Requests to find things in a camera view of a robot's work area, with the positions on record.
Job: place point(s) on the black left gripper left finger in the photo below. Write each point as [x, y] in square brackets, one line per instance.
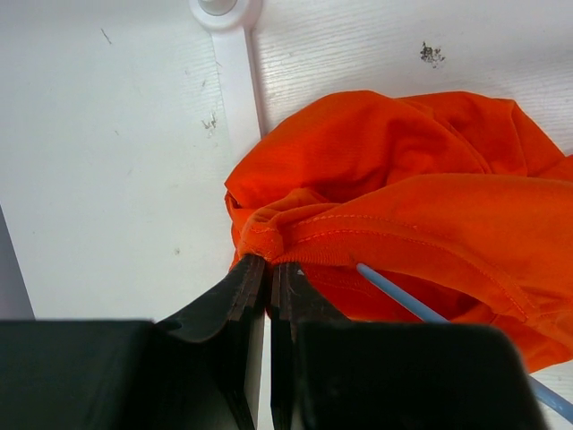
[199, 368]

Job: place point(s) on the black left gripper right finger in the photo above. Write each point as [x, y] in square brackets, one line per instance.
[328, 372]

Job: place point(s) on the orange t shirt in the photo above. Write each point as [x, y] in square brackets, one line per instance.
[461, 200]

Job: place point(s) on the light blue wire hanger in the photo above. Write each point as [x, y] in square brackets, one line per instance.
[545, 395]

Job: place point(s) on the white metal clothes rack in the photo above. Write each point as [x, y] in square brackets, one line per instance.
[230, 25]

